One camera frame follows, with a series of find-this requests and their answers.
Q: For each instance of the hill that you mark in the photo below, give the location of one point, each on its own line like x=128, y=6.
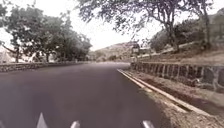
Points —
x=113, y=50

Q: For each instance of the white painted line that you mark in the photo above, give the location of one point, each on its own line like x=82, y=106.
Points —
x=135, y=81

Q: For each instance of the dark grey asphalt road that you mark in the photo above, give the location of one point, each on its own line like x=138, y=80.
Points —
x=76, y=93

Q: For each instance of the pale kerb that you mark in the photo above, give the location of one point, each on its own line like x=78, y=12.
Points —
x=166, y=96

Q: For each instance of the row of trees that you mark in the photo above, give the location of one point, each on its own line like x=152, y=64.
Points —
x=50, y=36

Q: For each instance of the robot's own part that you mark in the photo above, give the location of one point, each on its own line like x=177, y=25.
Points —
x=75, y=125
x=148, y=124

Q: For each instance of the large spreading tree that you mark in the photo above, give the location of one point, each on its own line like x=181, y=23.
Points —
x=168, y=20

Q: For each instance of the brown dirt strip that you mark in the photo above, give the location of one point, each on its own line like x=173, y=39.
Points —
x=186, y=95

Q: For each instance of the bushes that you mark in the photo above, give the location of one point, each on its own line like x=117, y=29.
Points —
x=186, y=31

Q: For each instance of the dry grassy bank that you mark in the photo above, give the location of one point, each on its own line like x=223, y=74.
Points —
x=196, y=55

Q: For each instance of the dark stone wall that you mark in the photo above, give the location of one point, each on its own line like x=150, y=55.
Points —
x=173, y=70

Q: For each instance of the low stone roadside wall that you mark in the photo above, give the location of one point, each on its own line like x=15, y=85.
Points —
x=30, y=66

